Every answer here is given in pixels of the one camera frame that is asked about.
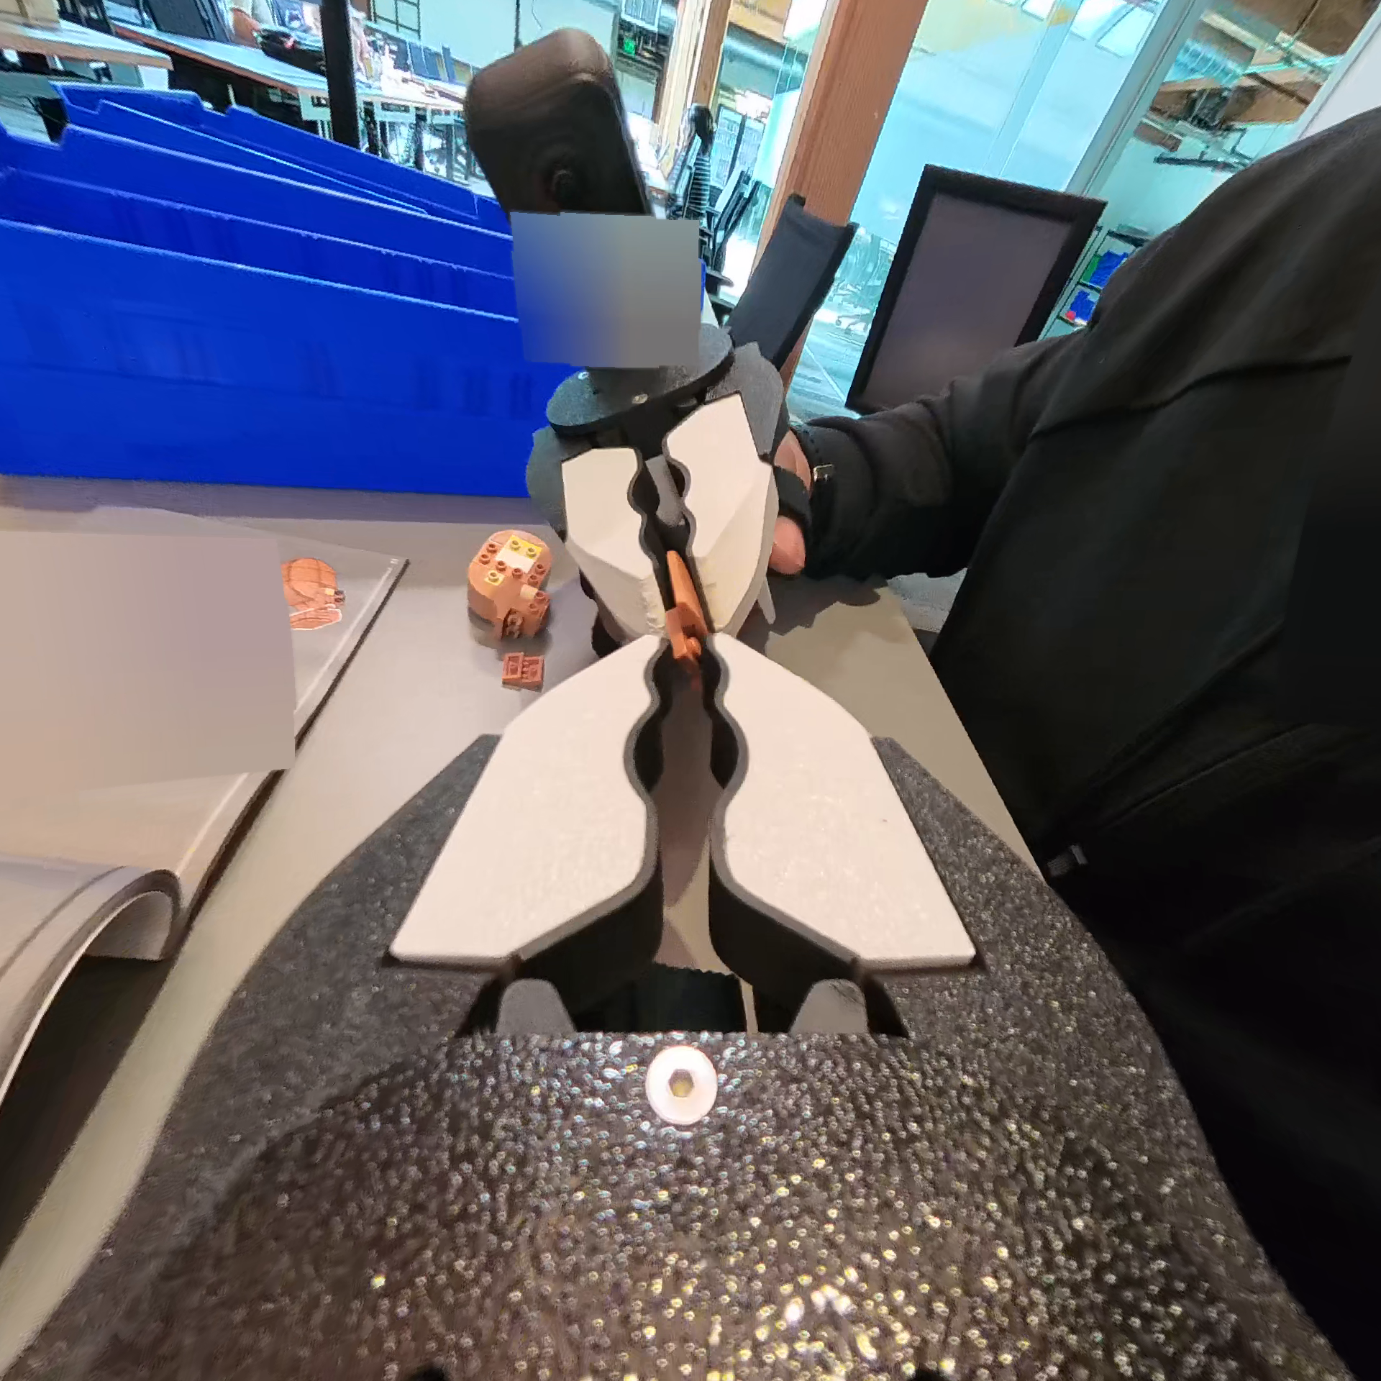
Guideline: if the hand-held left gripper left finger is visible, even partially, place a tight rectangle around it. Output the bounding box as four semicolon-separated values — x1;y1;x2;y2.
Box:
388;642;661;969

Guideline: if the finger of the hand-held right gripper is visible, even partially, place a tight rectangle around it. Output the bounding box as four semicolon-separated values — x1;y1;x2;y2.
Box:
560;439;670;643
655;406;781;636

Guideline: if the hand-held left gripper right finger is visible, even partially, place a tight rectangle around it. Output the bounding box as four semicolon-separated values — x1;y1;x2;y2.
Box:
710;642;979;976

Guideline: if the person's right forearm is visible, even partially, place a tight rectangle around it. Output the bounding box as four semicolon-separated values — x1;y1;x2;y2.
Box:
802;346;1134;589

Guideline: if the grey desk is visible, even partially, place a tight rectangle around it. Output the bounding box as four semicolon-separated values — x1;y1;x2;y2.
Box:
0;479;1032;1340

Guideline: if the round brown brick assembly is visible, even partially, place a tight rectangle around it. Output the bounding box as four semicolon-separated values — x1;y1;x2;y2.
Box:
466;530;558;639

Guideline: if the black office chair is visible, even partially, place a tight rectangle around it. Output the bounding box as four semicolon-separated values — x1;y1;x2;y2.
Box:
723;195;858;382

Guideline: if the black monitor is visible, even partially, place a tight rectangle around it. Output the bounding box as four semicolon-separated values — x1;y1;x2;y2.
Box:
845;167;1106;416

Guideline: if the wooden beam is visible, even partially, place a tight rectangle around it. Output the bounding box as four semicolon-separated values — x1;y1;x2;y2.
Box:
755;0;933;261

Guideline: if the row of blue plastic bins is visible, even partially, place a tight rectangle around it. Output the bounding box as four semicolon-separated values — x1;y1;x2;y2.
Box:
0;82;566;490

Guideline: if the grey instruction booklet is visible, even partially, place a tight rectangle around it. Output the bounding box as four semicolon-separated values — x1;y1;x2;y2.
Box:
0;508;411;1107

